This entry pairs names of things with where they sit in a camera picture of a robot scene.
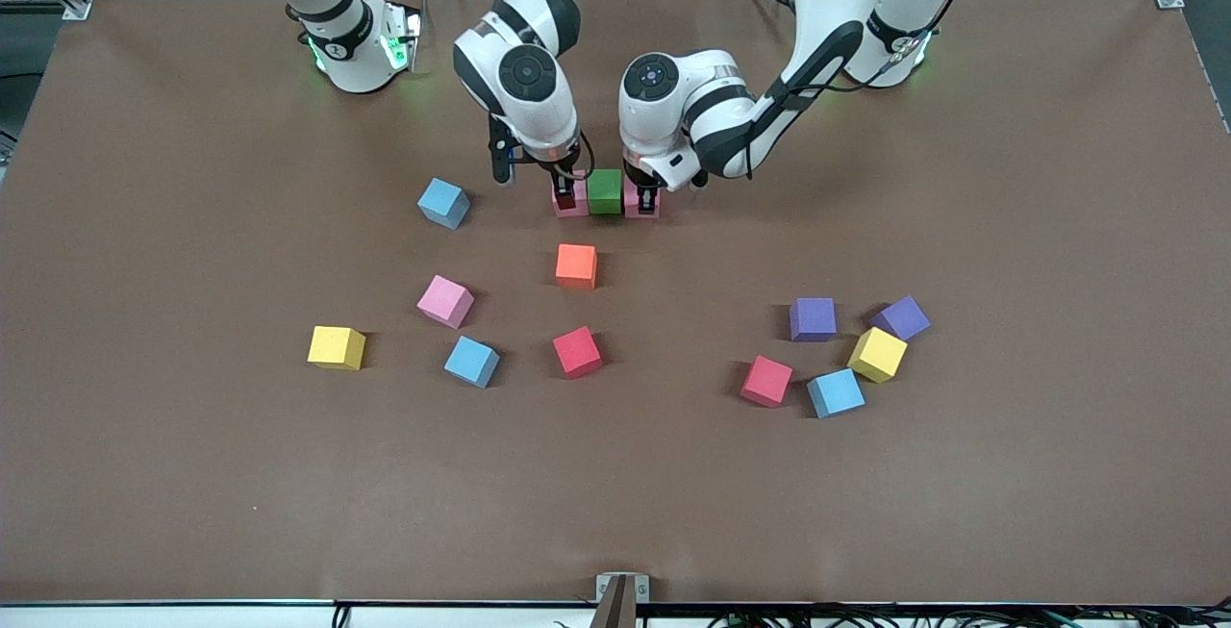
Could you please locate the blue foam block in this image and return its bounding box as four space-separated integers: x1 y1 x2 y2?
806 368 867 419
443 336 501 389
417 177 472 231

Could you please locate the red foam block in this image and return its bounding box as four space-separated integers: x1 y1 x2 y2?
552 326 604 380
740 355 794 409

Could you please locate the purple foam block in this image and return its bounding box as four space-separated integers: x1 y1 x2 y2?
790 297 838 343
869 295 932 341

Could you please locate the metal bracket at table edge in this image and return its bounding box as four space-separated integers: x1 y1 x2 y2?
594 572 651 628

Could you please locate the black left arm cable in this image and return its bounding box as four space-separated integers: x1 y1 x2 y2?
769 0 993 105

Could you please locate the yellow foam block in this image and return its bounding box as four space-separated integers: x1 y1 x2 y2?
846 326 909 385
307 325 367 371

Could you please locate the pink foam block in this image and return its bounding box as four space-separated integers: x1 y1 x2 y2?
623 176 664 220
416 274 476 330
550 169 590 219

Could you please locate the green foam block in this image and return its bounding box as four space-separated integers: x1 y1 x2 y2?
587 168 624 216

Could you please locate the orange foam block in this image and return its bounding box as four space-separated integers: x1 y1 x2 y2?
555 243 598 290

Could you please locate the brown table mat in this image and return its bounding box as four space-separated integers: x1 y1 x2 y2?
0 0 1231 605

